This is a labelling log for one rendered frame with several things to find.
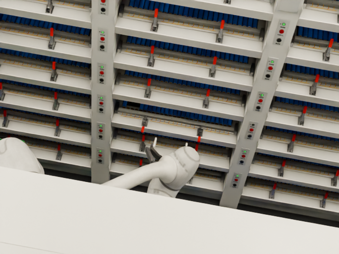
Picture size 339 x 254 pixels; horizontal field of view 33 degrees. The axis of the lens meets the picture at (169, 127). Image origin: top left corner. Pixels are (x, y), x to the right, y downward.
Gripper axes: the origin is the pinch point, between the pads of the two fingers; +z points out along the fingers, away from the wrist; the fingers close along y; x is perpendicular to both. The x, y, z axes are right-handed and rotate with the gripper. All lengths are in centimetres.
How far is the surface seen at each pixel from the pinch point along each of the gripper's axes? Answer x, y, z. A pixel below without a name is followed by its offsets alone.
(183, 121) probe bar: -3.6, 3.5, 24.7
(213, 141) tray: -10.0, 19.2, 21.4
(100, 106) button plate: 0.5, -35.6, 18.4
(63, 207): 83, -12, -134
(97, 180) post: -55, -37, 31
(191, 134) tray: -8.0, 8.4, 21.6
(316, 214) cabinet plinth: -54, 82, 35
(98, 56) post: 30.0, -36.9, 12.3
